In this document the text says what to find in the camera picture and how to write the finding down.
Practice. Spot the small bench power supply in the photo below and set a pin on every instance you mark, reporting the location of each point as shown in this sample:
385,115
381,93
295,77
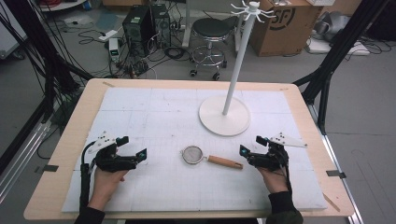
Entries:
114,49

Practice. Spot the grey bundle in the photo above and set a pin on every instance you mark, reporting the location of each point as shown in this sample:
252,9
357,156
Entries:
331,26

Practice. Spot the white power strip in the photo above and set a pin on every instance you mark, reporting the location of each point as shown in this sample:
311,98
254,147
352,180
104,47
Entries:
108,35

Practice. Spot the aluminium rail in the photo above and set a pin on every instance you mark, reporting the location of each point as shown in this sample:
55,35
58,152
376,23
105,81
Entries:
21,161
339,174

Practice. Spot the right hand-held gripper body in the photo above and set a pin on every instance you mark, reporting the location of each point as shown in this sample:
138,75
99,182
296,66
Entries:
267,160

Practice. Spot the slim black computer tower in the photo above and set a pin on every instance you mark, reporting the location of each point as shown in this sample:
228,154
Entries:
162,25

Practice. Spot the brown tape strip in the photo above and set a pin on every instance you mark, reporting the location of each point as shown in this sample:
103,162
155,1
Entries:
108,84
331,202

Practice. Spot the large black computer tower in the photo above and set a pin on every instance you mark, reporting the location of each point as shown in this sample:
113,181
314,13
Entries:
137,31

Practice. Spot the black metal frame stand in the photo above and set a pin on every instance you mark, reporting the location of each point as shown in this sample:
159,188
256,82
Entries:
49,62
339,46

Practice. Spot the person's left hand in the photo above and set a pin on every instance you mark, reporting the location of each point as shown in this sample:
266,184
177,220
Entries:
104,186

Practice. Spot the black round stool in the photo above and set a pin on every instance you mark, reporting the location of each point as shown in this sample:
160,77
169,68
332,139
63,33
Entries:
213,28

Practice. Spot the white gridded mat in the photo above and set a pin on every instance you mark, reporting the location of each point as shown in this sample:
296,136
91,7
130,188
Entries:
174,124

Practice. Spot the person's right hand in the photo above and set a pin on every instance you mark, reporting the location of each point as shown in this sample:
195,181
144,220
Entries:
274,182

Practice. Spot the brown cardboard box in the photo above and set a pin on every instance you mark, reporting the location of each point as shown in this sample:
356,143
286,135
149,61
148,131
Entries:
280,34

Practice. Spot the white flat board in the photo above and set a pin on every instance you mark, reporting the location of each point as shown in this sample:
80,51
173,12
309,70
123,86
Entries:
320,46

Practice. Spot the white hook stand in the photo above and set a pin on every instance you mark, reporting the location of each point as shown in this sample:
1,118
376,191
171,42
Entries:
232,90

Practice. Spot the black tape strip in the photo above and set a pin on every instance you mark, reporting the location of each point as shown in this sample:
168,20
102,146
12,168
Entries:
335,174
48,168

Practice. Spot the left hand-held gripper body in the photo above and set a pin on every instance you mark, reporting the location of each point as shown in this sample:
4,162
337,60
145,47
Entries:
112,161

